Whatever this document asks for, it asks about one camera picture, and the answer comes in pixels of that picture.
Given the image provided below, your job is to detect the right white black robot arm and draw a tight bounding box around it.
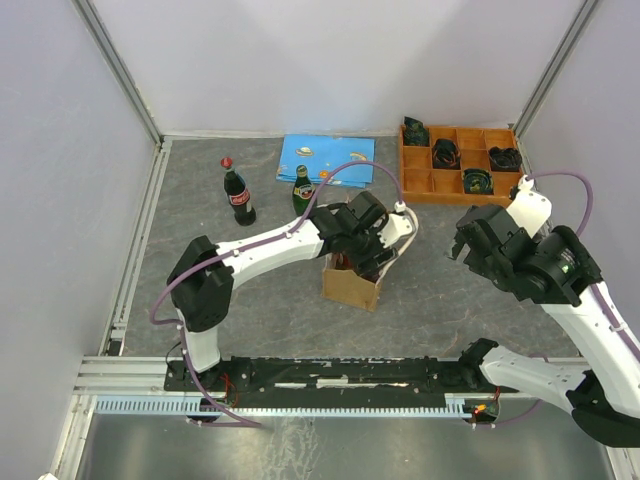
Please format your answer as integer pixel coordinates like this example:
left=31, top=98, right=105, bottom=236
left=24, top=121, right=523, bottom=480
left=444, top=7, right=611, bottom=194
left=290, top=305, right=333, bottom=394
left=450, top=205, right=639, bottom=448

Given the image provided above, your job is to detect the dark rolled item top-left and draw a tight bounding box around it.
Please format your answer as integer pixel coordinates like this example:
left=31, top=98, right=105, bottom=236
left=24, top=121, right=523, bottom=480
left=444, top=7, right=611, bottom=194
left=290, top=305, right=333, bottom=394
left=403, top=116, right=430, bottom=147

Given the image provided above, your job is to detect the cola bottle red cap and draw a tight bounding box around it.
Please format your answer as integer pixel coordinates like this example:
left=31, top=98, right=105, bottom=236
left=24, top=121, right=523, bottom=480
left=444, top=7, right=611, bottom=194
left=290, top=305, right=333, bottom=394
left=220, top=157, right=258, bottom=226

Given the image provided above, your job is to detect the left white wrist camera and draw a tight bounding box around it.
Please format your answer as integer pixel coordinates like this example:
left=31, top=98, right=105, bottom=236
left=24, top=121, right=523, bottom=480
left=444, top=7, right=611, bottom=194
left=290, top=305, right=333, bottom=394
left=378, top=201, right=419, bottom=253

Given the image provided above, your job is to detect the orange wooden compartment tray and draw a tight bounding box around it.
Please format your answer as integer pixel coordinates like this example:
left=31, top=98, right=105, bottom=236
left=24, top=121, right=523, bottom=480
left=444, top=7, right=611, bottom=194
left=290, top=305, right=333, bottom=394
left=398, top=125, right=524, bottom=207

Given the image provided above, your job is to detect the dark rolled item right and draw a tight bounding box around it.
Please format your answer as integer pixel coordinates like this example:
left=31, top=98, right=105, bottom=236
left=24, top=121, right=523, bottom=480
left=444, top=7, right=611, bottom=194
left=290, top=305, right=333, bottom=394
left=488, top=146, right=522, bottom=172

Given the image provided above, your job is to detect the dark rolled item bottom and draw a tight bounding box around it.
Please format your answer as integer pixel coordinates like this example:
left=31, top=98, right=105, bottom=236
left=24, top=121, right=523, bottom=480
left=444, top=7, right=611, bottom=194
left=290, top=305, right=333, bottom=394
left=462, top=168, right=494, bottom=195

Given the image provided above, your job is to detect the light blue cable duct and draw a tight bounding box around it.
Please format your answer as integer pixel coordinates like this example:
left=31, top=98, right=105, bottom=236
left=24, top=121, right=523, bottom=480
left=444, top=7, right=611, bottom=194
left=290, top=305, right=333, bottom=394
left=94, top=395, right=472, bottom=419

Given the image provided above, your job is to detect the brown canvas tote bag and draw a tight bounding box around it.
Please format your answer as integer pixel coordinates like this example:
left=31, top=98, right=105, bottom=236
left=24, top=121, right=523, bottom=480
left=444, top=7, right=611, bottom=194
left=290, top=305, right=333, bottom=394
left=320, top=207, right=420, bottom=313

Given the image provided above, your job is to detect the blue patterned cloth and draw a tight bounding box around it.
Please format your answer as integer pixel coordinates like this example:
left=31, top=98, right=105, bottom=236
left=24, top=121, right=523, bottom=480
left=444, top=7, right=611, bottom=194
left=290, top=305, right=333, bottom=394
left=276, top=134, right=375, bottom=184

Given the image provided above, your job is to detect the aluminium frame rail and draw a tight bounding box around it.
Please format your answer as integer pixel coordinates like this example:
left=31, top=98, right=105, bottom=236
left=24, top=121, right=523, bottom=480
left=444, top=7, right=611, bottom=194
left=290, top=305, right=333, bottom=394
left=71, top=0, right=164, bottom=145

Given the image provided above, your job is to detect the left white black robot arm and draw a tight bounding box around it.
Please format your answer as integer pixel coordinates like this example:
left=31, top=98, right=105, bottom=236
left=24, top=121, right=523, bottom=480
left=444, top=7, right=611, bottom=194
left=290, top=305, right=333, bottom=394
left=161, top=191, right=415, bottom=390

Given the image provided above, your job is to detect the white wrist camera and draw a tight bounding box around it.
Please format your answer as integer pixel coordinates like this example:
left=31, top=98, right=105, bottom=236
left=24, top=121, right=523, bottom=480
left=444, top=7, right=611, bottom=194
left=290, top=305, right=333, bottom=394
left=506, top=175, right=552, bottom=238
left=378, top=201, right=419, bottom=253

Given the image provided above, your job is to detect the dark rolled item centre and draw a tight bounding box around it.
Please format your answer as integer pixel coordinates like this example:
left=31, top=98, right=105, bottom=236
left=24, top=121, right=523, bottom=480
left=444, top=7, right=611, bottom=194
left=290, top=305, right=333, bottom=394
left=432, top=138, right=461, bottom=170

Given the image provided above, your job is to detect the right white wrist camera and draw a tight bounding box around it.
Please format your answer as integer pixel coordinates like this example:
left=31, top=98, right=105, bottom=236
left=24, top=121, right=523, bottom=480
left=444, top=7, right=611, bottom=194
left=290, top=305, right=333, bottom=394
left=506, top=175, right=552, bottom=238

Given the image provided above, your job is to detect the green glass bottle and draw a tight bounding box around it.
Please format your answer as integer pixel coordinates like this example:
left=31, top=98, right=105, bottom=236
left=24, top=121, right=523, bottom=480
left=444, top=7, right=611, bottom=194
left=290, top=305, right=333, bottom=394
left=292, top=165, right=315, bottom=217

